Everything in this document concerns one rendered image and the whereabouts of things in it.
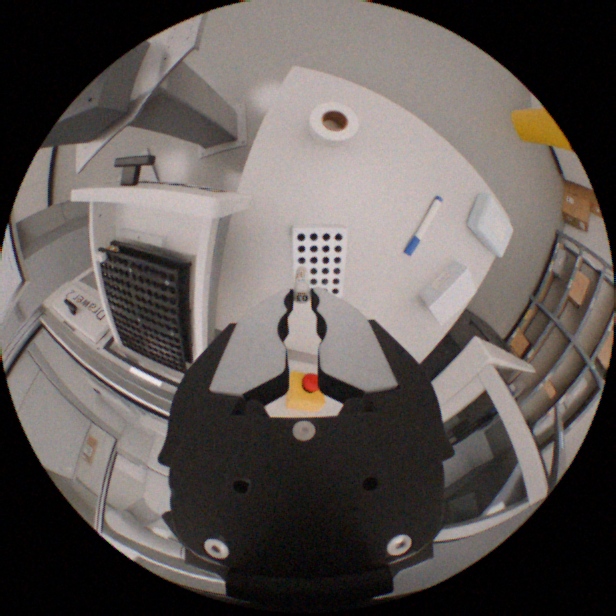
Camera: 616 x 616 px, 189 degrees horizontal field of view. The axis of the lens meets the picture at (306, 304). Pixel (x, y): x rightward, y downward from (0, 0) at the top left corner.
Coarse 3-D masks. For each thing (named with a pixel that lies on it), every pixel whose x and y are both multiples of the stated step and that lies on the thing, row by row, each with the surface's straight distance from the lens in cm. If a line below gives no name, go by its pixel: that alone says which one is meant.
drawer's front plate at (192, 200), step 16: (80, 192) 34; (96, 192) 30; (112, 192) 26; (128, 192) 24; (144, 192) 22; (160, 192) 20; (176, 192) 19; (192, 192) 19; (208, 192) 21; (224, 192) 24; (176, 208) 19; (192, 208) 18; (208, 208) 17; (224, 208) 18; (240, 208) 23
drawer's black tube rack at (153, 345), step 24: (168, 264) 29; (120, 288) 40; (144, 288) 30; (168, 288) 27; (120, 312) 39; (144, 312) 33; (168, 312) 29; (120, 336) 47; (144, 336) 38; (168, 336) 34; (168, 360) 40; (192, 360) 41
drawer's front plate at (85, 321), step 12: (72, 288) 77; (60, 300) 74; (72, 300) 70; (84, 300) 67; (96, 300) 64; (60, 312) 69; (84, 312) 62; (96, 312) 60; (72, 324) 63; (84, 324) 58; (96, 324) 56; (108, 324) 55; (96, 336) 53
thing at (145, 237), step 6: (126, 228) 38; (120, 234) 39; (126, 234) 37; (132, 234) 36; (138, 234) 35; (144, 234) 34; (150, 234) 34; (138, 240) 35; (144, 240) 34; (150, 240) 33; (156, 240) 32; (162, 240) 31; (162, 246) 32
